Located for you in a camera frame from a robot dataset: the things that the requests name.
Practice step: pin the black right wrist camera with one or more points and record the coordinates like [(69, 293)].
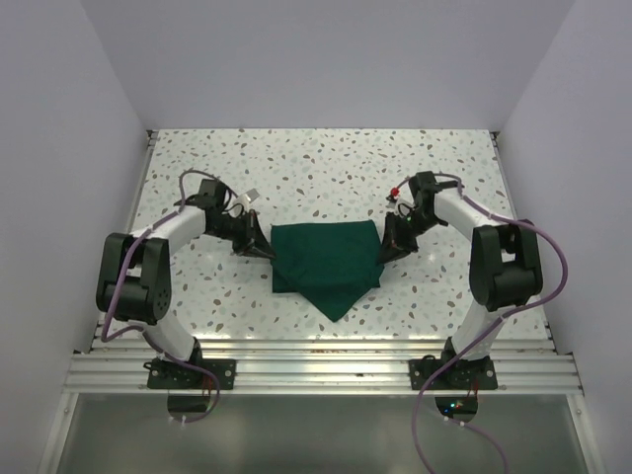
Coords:
[(426, 184)]

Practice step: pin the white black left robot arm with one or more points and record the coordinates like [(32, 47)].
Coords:
[(134, 288)]

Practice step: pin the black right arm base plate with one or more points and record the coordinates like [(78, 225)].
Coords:
[(464, 375)]

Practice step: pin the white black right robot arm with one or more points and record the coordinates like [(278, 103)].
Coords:
[(504, 274)]

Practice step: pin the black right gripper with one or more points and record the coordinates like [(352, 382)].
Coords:
[(392, 235)]

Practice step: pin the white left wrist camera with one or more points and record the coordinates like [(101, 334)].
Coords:
[(246, 200)]

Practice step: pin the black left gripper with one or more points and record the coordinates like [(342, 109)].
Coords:
[(253, 229)]

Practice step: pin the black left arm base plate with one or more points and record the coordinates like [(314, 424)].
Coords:
[(167, 375)]

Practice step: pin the dark green surgical cloth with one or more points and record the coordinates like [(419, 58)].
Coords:
[(332, 265)]

